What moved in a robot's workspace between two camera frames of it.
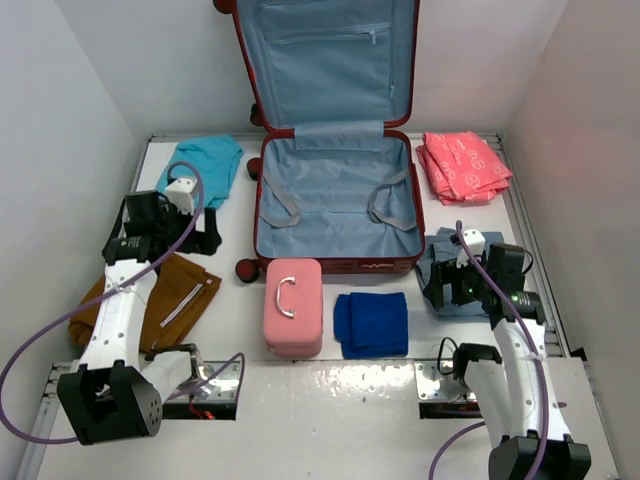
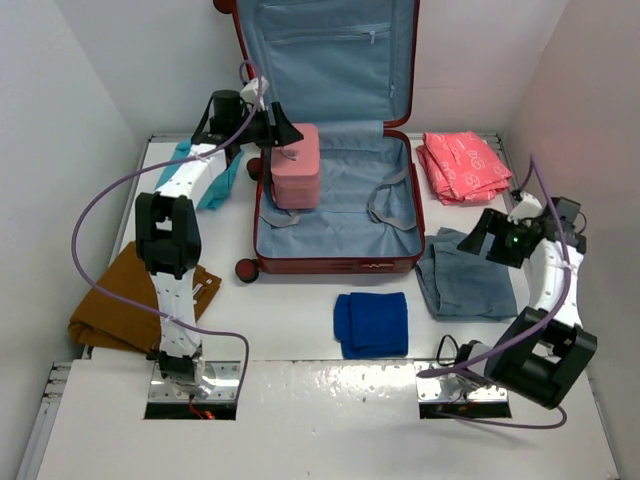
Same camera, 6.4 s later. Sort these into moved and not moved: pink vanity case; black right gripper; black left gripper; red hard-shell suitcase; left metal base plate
Moved: pink vanity case; black right gripper; black left gripper
Not moved: left metal base plate; red hard-shell suitcase
